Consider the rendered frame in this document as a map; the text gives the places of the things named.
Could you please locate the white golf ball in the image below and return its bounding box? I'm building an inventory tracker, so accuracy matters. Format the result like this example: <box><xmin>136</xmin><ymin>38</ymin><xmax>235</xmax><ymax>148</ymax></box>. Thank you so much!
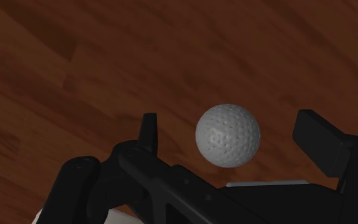
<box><xmin>195</xmin><ymin>103</ymin><xmax>261</xmax><ymax>169</ymax></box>

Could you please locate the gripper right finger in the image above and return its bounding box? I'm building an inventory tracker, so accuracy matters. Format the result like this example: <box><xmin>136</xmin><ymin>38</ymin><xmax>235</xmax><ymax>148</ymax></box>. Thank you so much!
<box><xmin>292</xmin><ymin>109</ymin><xmax>358</xmax><ymax>224</ymax></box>

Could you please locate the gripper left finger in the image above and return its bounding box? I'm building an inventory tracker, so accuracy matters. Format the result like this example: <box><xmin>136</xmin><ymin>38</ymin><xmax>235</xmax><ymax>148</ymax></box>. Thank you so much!
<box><xmin>36</xmin><ymin>112</ymin><xmax>261</xmax><ymax>224</ymax></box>

